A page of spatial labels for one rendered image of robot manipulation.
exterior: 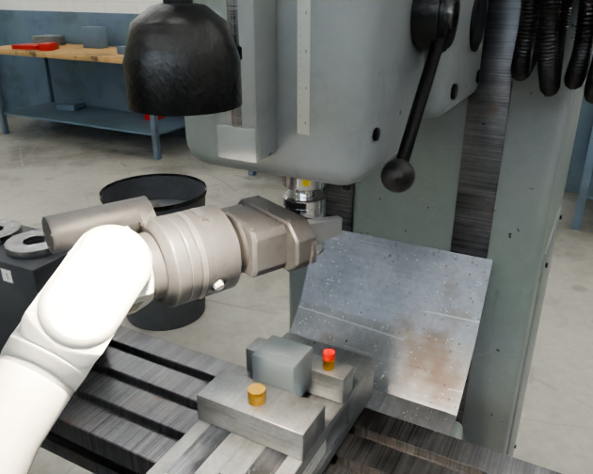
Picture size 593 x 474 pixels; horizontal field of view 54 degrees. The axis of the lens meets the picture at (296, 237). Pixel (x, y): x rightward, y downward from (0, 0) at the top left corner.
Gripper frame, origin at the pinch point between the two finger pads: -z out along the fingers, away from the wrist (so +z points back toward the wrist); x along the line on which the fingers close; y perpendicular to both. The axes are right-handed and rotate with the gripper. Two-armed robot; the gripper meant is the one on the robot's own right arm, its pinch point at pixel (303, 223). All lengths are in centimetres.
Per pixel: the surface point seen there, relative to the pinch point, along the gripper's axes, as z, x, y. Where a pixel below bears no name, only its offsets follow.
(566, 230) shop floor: -314, 123, 120
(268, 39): 8.9, -6.2, -20.5
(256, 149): 10.9, -7.2, -11.7
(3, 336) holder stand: 27, 46, 29
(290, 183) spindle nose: 2.4, -0.6, -5.2
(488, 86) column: -38.0, 4.8, -11.2
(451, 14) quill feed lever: -8.8, -10.4, -22.2
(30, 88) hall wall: -135, 703, 90
